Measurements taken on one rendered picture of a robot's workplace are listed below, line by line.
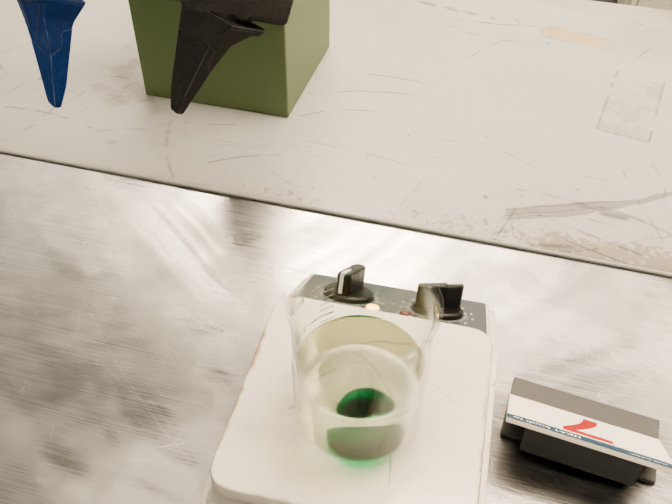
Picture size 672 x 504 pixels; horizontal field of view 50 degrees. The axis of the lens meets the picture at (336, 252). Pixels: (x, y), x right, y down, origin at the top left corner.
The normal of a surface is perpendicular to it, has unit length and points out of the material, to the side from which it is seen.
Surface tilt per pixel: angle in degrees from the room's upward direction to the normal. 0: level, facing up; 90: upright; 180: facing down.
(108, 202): 0
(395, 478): 0
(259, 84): 90
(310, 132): 0
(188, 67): 58
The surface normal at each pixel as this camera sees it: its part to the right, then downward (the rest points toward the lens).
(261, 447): 0.01, -0.73
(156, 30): -0.26, 0.66
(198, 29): -0.66, -0.03
